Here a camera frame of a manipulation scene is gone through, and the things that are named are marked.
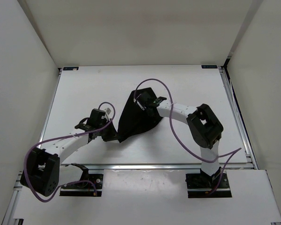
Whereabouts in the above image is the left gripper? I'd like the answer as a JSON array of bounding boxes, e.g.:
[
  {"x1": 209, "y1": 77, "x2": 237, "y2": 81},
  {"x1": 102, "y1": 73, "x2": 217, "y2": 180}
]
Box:
[{"x1": 96, "y1": 118, "x2": 121, "y2": 142}]

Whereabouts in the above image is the black skirt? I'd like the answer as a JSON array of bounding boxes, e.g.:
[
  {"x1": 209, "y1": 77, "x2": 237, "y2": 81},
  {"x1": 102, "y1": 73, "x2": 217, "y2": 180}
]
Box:
[{"x1": 118, "y1": 87, "x2": 163, "y2": 143}]

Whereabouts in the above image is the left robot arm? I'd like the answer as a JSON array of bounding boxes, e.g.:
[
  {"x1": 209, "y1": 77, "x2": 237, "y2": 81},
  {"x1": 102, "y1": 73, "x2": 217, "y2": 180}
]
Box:
[{"x1": 20, "y1": 112, "x2": 116, "y2": 203}]

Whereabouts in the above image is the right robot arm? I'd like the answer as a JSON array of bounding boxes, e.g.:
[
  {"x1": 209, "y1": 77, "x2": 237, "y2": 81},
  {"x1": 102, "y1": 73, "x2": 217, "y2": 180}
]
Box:
[{"x1": 133, "y1": 94, "x2": 223, "y2": 188}]

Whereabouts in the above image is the right blue corner label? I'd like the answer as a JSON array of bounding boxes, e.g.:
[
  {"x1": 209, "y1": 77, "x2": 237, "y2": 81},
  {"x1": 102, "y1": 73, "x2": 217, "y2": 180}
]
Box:
[{"x1": 201, "y1": 65, "x2": 218, "y2": 69}]

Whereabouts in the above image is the blue corner label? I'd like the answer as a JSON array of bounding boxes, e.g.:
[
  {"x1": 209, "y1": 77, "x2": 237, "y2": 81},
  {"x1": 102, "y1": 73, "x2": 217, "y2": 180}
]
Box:
[
  {"x1": 201, "y1": 65, "x2": 218, "y2": 69},
  {"x1": 63, "y1": 67, "x2": 79, "y2": 71}
]

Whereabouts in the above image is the left blue corner label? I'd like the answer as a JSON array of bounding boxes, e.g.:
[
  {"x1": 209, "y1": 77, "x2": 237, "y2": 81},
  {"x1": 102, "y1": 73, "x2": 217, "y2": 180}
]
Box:
[{"x1": 63, "y1": 67, "x2": 79, "y2": 71}]

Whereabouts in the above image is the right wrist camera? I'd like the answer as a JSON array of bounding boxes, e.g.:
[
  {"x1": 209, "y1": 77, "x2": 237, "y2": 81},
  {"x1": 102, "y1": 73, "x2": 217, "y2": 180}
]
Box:
[{"x1": 133, "y1": 91, "x2": 156, "y2": 111}]

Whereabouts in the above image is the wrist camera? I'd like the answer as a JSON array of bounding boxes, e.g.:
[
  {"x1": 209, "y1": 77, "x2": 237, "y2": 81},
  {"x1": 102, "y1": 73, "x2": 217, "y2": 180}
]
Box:
[
  {"x1": 133, "y1": 91, "x2": 156, "y2": 111},
  {"x1": 87, "y1": 108, "x2": 111, "y2": 127}
]

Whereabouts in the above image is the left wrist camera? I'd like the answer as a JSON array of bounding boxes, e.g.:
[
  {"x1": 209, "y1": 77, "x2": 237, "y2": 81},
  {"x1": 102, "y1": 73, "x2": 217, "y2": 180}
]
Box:
[{"x1": 87, "y1": 108, "x2": 111, "y2": 127}]

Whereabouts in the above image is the front aluminium rail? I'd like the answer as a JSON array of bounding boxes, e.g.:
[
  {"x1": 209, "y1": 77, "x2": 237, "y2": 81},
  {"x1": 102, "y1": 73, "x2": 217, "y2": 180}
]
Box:
[{"x1": 84, "y1": 163, "x2": 208, "y2": 171}]

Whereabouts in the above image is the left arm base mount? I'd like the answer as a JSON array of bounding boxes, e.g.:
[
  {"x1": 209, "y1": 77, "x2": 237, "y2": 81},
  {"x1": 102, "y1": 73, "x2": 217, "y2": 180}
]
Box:
[{"x1": 59, "y1": 163, "x2": 104, "y2": 197}]

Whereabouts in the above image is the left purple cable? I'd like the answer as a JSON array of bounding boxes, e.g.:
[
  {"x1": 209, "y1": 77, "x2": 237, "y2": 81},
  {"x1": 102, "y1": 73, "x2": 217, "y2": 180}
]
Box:
[{"x1": 23, "y1": 101, "x2": 117, "y2": 202}]

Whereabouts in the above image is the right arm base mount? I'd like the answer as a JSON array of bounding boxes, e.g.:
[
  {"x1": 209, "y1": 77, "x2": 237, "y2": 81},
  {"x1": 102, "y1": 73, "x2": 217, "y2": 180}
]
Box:
[{"x1": 185, "y1": 172, "x2": 232, "y2": 199}]

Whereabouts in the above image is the left aluminium frame rail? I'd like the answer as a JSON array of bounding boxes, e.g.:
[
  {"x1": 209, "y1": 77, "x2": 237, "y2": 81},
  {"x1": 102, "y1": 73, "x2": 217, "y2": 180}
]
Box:
[{"x1": 1, "y1": 171, "x2": 24, "y2": 225}]

